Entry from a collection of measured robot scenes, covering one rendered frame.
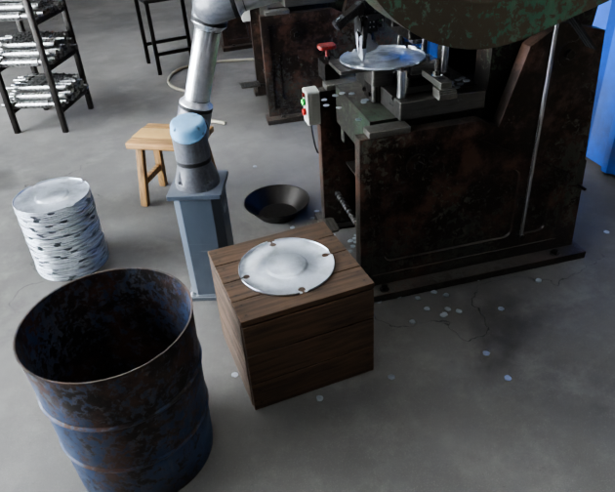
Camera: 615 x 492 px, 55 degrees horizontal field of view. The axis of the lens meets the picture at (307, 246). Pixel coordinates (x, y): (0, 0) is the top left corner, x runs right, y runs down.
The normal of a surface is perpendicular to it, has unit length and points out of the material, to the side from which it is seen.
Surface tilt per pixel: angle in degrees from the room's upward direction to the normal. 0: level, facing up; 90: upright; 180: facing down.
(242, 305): 0
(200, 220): 90
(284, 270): 0
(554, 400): 0
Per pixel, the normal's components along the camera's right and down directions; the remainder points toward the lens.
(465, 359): -0.06, -0.83
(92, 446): -0.18, 0.59
